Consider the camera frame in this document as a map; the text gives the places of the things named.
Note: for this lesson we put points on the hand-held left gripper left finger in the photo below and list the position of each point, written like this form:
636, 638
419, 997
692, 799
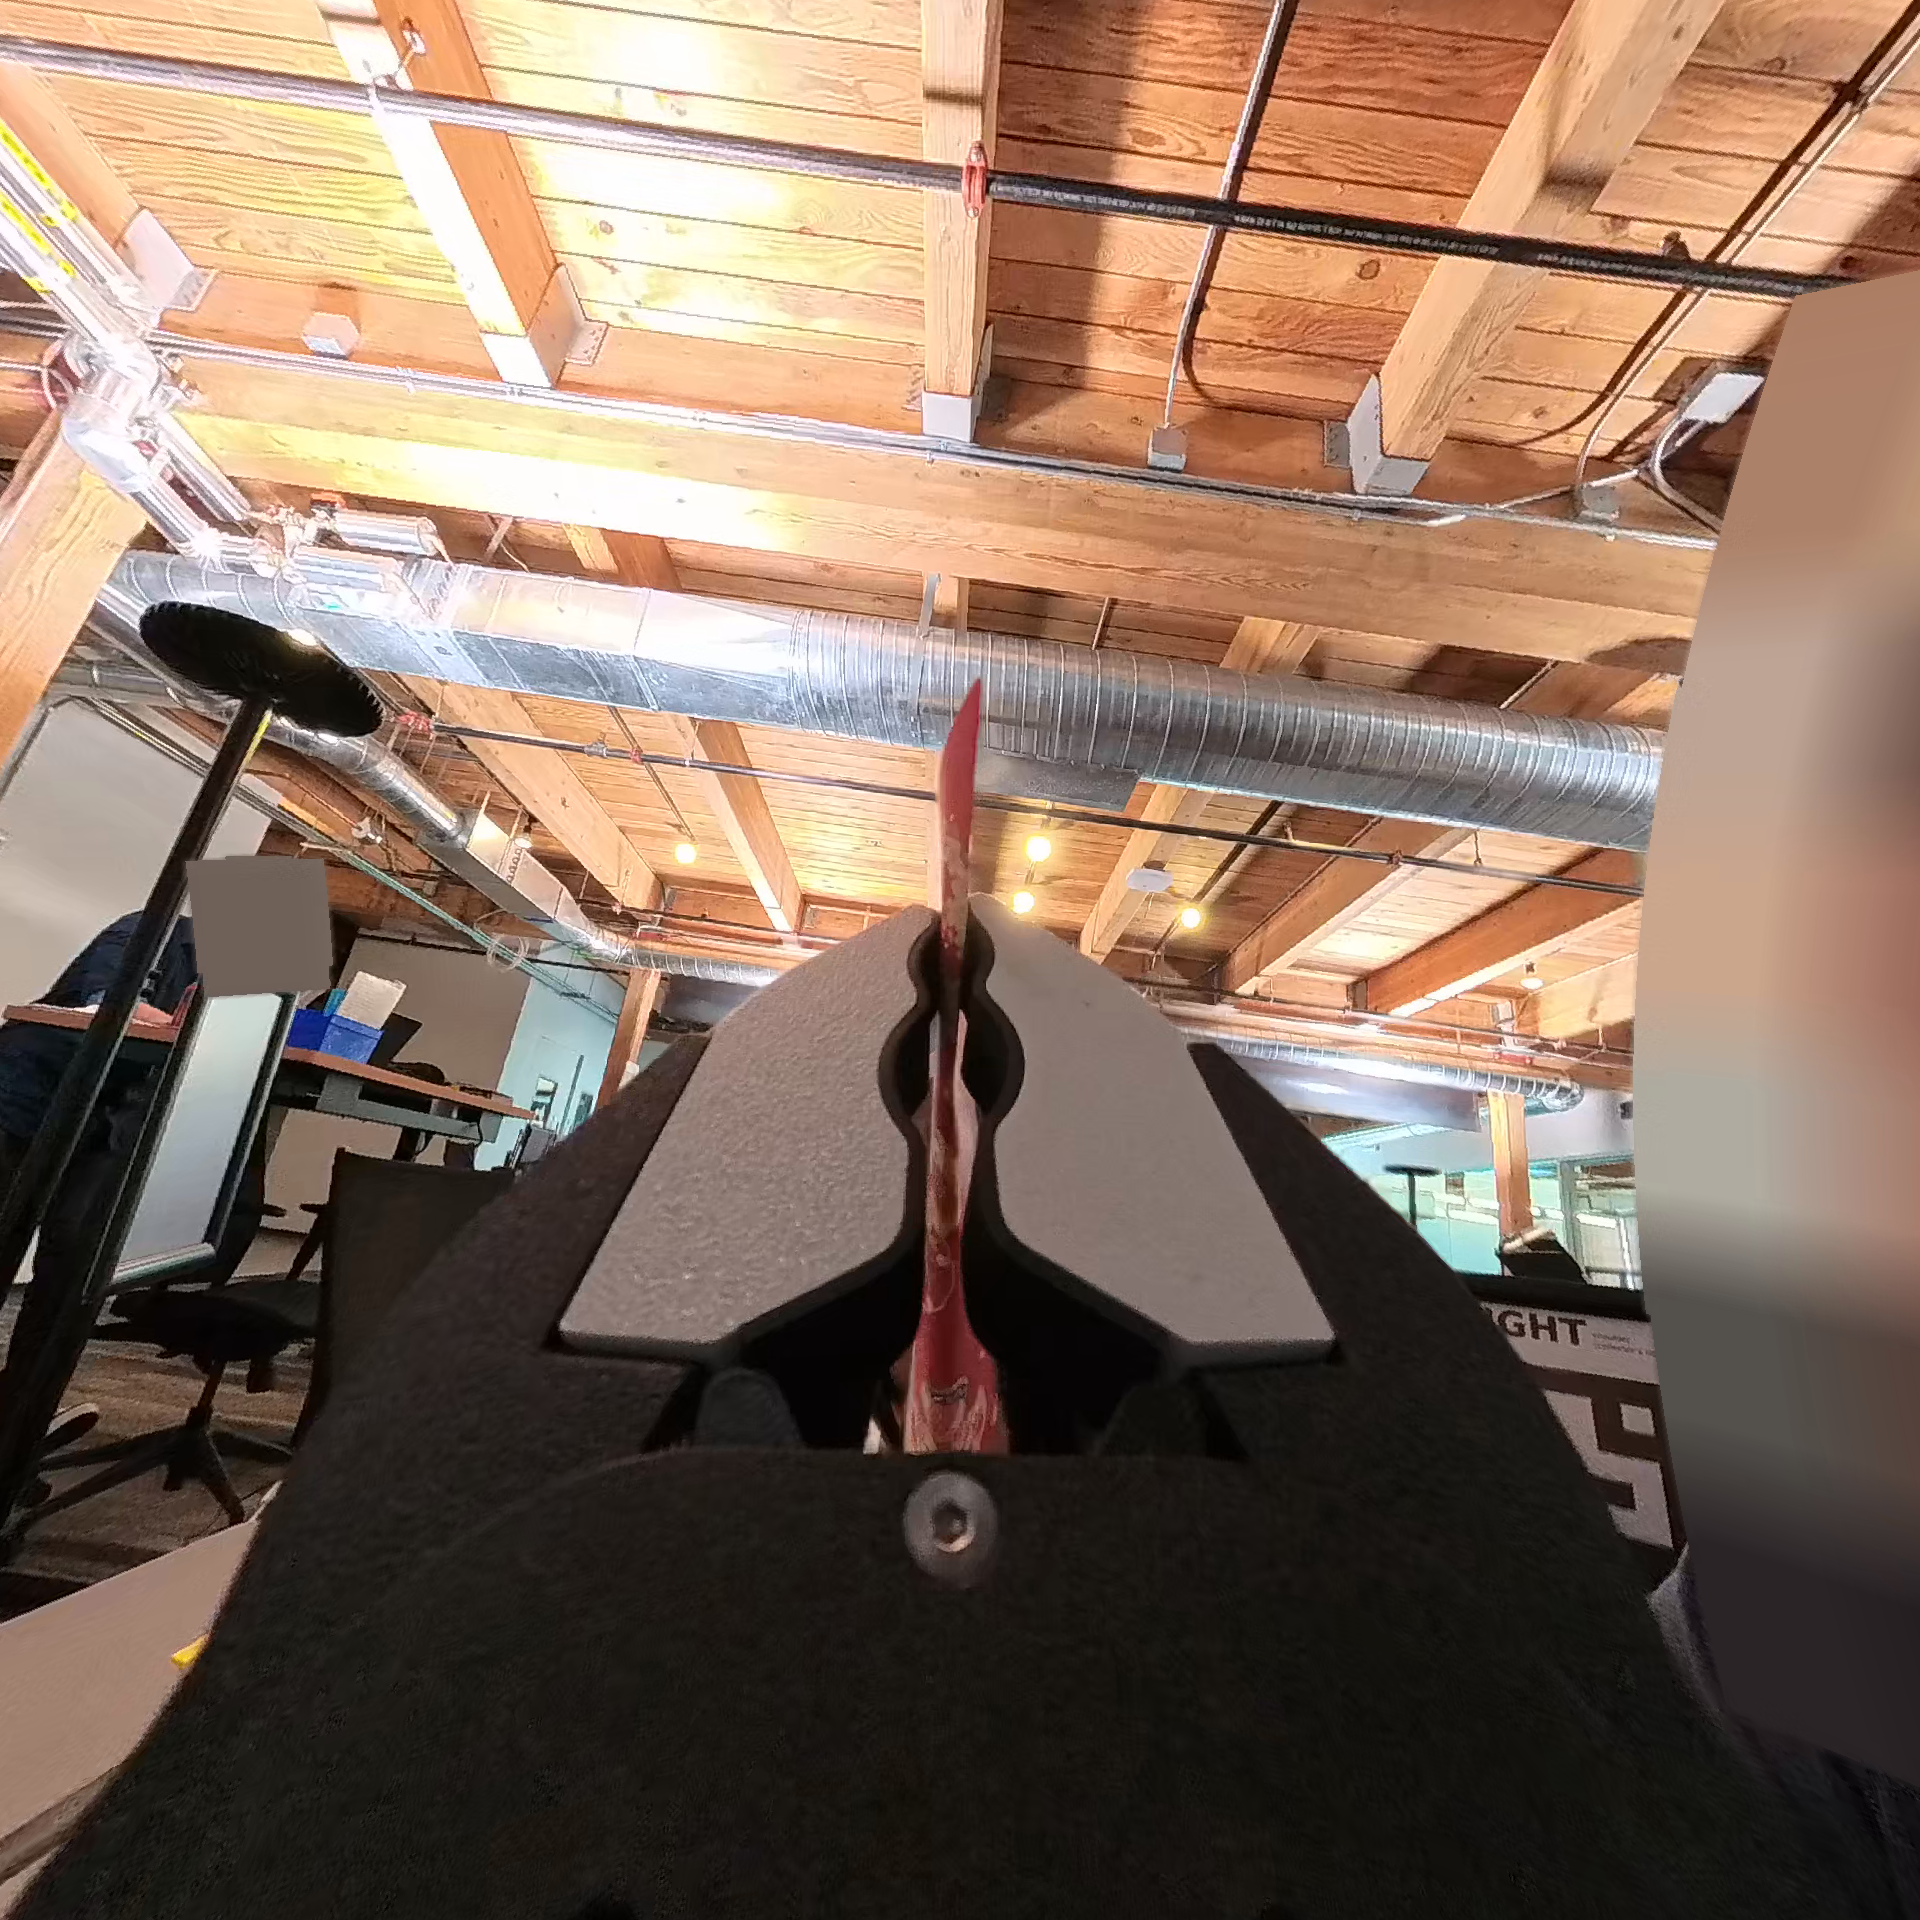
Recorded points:
751, 1170

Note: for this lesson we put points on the narrow silver duct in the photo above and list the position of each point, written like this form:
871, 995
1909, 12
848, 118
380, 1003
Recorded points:
405, 794

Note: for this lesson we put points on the slim black floor lamp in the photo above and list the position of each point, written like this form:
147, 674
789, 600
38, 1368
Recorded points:
1411, 1170

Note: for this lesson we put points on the silver ceiling air duct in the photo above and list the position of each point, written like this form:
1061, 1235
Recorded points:
1050, 704

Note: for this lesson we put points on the black ceiling pipe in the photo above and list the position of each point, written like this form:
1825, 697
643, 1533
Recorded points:
1350, 233

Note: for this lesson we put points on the display screen on stand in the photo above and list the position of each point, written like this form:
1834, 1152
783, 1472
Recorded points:
210, 1125

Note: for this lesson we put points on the black office chair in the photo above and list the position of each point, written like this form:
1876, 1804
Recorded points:
210, 1321
391, 1245

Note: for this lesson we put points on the person's dark grey shirt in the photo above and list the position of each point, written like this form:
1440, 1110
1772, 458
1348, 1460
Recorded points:
1800, 1831

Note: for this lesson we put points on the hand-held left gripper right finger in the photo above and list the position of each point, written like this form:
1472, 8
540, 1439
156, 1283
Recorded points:
1155, 1170

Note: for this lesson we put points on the white junction box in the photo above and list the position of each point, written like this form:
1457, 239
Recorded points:
1720, 399

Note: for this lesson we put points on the blue storage bin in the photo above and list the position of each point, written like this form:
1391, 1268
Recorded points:
339, 1038

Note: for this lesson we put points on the framed black white marker sign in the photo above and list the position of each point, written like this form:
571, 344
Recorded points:
1590, 1441

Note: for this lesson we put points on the transparent ceiling pipes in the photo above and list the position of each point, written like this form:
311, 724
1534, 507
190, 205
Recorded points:
120, 435

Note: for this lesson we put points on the wooden top desk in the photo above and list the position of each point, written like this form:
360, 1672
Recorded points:
405, 1082

